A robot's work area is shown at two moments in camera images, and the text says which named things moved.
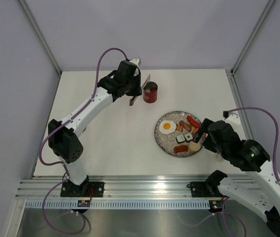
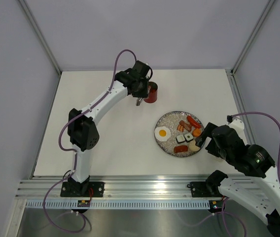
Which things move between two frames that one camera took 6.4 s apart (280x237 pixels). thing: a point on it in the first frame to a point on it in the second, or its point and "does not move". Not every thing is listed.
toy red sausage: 193,122 does not move
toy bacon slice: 179,128 does not move
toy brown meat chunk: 186,126 does not move
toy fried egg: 167,127 to 162,134
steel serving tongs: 133,98 to 139,100
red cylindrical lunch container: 150,92 does not move
